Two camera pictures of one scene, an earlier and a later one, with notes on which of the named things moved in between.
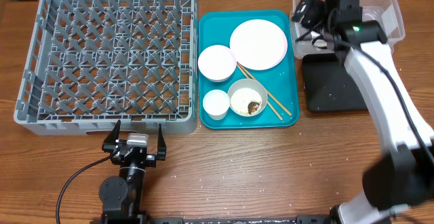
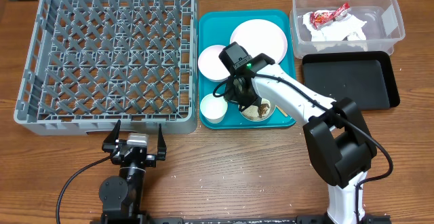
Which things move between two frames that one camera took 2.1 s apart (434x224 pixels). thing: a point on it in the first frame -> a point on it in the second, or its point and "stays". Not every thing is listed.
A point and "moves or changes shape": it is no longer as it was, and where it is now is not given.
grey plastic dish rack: x=103 y=51 stays
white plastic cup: x=215 y=103 moves or changes shape
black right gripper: x=308 y=10 -> x=235 y=93
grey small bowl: x=247 y=97 moves or changes shape
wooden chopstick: x=268 y=102 -> x=281 y=110
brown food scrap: x=253 y=106 moves or changes shape
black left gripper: x=150 y=159 stays
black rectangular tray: x=328 y=85 stays
